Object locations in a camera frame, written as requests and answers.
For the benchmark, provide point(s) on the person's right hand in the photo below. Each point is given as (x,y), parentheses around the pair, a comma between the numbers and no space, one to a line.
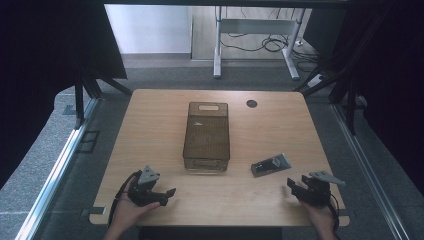
(320,216)

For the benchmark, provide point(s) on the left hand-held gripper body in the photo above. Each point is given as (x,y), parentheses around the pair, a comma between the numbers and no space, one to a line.
(143,193)

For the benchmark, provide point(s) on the person's left hand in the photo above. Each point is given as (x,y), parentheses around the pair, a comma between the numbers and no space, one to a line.
(128,211)

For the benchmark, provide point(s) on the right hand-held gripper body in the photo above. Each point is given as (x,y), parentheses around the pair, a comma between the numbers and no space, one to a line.
(318,191)

